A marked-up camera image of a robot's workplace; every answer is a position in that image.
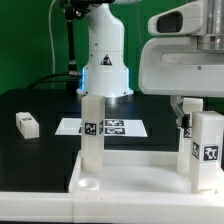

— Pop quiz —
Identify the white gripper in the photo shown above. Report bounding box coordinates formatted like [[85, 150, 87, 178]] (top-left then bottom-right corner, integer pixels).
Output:
[[139, 37, 224, 129]]

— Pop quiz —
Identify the white desk top tray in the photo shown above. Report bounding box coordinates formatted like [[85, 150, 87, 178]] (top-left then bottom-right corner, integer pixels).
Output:
[[68, 150, 224, 206]]

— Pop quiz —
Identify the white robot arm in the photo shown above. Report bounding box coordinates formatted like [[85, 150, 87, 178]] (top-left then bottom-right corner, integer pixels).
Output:
[[78, 0, 224, 127]]

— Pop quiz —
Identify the fiducial marker sheet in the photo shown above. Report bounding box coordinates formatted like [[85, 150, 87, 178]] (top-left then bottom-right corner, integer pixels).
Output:
[[55, 118, 147, 137]]

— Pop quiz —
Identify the white front fence bar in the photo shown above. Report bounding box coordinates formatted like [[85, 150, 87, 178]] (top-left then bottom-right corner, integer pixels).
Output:
[[0, 192, 224, 224]]

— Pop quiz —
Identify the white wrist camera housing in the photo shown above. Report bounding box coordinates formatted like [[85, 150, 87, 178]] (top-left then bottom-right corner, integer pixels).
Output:
[[148, 1, 203, 35]]

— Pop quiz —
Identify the black cable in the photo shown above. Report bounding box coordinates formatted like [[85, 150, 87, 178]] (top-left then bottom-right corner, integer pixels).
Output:
[[26, 73, 81, 90]]

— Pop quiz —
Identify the black camera stand pole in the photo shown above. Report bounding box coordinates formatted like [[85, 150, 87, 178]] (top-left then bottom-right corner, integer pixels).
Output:
[[59, 0, 90, 77]]

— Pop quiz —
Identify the white cable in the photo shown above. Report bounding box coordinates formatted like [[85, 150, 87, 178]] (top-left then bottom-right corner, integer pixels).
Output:
[[48, 0, 58, 90]]

